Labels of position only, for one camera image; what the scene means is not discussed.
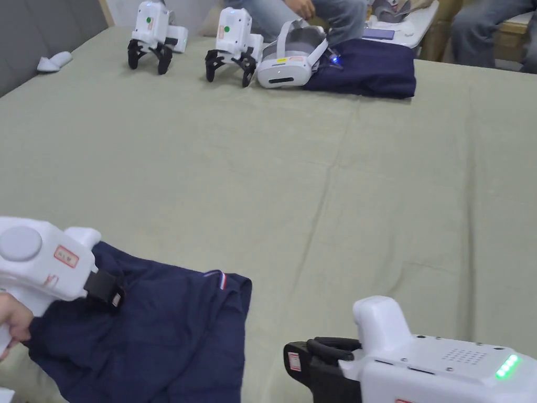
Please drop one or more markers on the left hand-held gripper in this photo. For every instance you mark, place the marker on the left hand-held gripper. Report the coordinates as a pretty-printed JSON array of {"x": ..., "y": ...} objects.
[{"x": 40, "y": 260}]

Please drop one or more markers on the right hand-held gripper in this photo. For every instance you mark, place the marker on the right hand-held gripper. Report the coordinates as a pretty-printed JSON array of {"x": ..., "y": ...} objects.
[{"x": 436, "y": 373}]

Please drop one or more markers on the dark blue shirt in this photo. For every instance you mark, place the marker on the dark blue shirt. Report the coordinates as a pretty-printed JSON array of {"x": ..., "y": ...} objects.
[{"x": 159, "y": 336}]

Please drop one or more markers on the person's left hand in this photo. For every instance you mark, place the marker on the person's left hand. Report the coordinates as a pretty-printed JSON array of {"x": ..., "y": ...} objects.
[{"x": 16, "y": 319}]

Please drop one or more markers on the bed with pale green sheet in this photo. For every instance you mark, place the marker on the bed with pale green sheet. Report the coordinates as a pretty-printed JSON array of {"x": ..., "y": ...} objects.
[{"x": 251, "y": 189}]

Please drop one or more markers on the white slipper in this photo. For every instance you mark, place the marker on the white slipper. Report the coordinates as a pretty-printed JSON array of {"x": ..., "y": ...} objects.
[{"x": 52, "y": 62}]

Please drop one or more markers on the grey padded headboard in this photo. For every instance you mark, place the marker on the grey padded headboard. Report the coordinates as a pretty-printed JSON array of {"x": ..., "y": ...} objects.
[{"x": 37, "y": 29}]

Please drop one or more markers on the spare white hand-held gripper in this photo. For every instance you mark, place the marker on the spare white hand-held gripper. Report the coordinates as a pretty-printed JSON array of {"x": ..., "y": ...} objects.
[
  {"x": 151, "y": 29},
  {"x": 233, "y": 35}
]

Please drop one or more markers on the folded dark blue garment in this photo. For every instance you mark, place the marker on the folded dark blue garment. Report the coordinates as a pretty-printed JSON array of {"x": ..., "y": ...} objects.
[{"x": 373, "y": 71}]

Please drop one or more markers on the white headset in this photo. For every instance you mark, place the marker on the white headset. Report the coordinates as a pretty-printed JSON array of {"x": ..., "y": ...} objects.
[{"x": 285, "y": 67}]

